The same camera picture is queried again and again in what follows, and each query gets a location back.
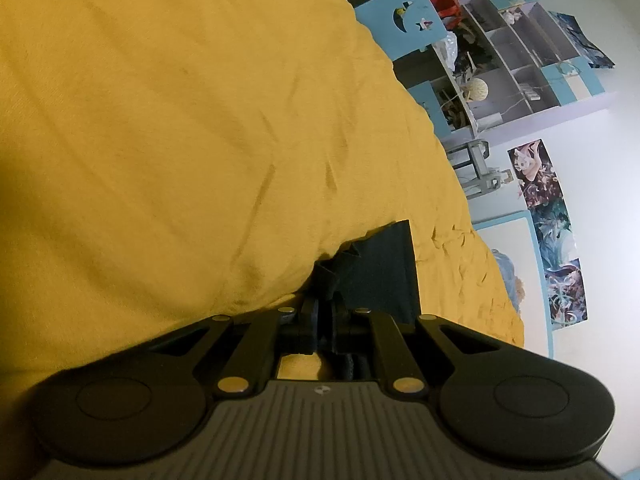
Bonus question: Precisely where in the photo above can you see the wall poster strip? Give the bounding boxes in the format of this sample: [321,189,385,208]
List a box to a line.
[507,137,590,330]

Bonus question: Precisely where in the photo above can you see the blue drawer cabinet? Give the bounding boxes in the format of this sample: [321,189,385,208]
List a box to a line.
[410,80,446,138]

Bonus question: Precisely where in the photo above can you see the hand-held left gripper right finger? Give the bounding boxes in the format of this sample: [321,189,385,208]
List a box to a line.
[327,302,503,397]

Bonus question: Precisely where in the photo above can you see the white shelf unit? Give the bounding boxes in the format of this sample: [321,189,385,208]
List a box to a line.
[460,0,608,133]

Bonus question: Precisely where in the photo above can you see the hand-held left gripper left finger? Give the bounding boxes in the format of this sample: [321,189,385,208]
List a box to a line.
[145,297,322,397]

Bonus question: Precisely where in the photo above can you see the cream round ball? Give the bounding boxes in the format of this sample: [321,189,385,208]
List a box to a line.
[465,77,490,103]

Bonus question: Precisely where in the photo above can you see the black pants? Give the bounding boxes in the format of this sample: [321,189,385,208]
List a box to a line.
[312,219,423,381]

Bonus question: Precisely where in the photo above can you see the blue plush pillow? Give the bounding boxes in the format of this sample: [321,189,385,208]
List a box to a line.
[490,247,528,321]

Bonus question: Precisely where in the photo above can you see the grey trolley cart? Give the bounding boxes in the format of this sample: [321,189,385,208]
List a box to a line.
[445,137,511,196]

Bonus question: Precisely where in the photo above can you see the blue and white headboard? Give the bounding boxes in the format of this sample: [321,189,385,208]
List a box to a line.
[472,210,556,361]

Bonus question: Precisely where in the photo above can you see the yellow blanket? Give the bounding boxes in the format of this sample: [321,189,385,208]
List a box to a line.
[0,0,526,396]

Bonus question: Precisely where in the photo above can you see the blue wall poster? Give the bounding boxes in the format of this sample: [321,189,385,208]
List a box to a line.
[549,11,616,69]

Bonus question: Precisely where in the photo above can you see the red bag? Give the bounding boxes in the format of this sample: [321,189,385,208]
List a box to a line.
[425,0,461,23]

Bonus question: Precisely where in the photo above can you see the blue chair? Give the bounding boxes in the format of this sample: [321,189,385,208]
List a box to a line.
[355,0,448,61]

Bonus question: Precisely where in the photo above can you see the white plastic bag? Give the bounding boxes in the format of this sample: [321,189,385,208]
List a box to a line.
[432,30,458,73]

